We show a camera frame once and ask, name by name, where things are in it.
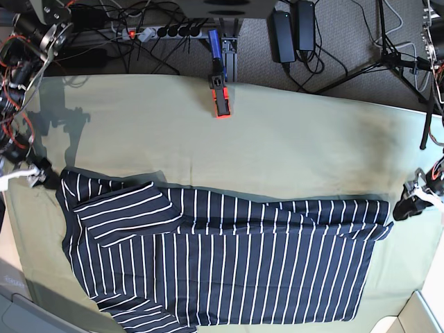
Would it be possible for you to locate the aluminium frame rail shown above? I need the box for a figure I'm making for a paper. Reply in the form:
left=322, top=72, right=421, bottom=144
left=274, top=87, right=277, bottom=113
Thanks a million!
left=215, top=18, right=242, bottom=83

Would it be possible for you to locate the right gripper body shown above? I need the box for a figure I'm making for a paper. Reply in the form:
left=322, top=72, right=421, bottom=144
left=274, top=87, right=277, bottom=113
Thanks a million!
left=26, top=156, right=52, bottom=188

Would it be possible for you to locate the green table cloth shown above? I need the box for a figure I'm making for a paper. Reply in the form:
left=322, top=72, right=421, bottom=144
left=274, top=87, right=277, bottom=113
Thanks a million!
left=6, top=75, right=443, bottom=332

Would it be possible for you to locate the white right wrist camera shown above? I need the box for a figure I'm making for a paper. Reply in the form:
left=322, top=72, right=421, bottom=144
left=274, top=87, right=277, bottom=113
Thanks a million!
left=0, top=167, right=39, bottom=191

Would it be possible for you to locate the black tripod stand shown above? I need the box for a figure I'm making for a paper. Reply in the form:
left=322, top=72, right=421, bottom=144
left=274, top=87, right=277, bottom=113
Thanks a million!
left=314, top=0, right=441, bottom=150

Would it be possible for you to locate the black power adapter brick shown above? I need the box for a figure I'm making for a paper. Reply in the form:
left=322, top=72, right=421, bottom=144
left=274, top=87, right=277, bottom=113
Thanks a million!
left=267, top=10, right=296, bottom=64

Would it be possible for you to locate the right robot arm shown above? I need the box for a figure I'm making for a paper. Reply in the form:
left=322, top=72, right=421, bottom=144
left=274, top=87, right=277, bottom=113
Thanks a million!
left=1, top=1, right=74, bottom=191

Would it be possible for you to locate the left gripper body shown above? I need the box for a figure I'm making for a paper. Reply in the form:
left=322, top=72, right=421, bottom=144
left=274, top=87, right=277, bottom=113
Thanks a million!
left=404, top=169, right=441, bottom=212

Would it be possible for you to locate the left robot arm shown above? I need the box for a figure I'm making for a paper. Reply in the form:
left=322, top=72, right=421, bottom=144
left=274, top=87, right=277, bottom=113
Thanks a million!
left=393, top=1, right=443, bottom=221

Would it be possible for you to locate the black cable bundle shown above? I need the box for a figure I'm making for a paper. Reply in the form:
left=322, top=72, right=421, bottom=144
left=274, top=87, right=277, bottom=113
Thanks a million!
left=62, top=0, right=216, bottom=76

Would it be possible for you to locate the grey power strip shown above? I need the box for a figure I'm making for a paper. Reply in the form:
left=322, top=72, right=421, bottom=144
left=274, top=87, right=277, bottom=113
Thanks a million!
left=117, top=24, right=207, bottom=43

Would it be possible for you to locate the navy white striped T-shirt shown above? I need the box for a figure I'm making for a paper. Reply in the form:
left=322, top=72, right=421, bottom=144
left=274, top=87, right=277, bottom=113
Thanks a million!
left=56, top=170, right=392, bottom=332

